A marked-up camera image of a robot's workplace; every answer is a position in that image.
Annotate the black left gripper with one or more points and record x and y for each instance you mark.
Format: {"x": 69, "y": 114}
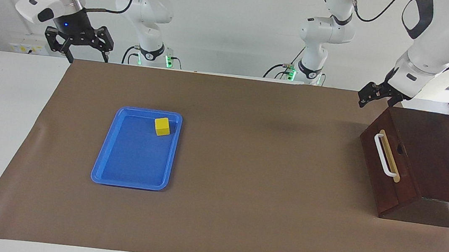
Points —
{"x": 391, "y": 91}

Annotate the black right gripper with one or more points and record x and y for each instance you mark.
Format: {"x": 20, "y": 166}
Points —
{"x": 77, "y": 29}

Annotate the yellow cube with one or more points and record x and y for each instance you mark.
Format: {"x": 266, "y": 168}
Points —
{"x": 162, "y": 127}

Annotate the dark wooden drawer cabinet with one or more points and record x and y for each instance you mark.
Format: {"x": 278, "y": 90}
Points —
{"x": 445, "y": 155}

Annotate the blue plastic tray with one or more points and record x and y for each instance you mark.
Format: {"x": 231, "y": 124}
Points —
{"x": 132, "y": 157}

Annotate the brown paper table mat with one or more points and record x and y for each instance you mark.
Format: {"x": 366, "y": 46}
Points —
{"x": 243, "y": 187}

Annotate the white wall power socket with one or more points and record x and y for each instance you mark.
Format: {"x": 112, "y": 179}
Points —
{"x": 26, "y": 48}

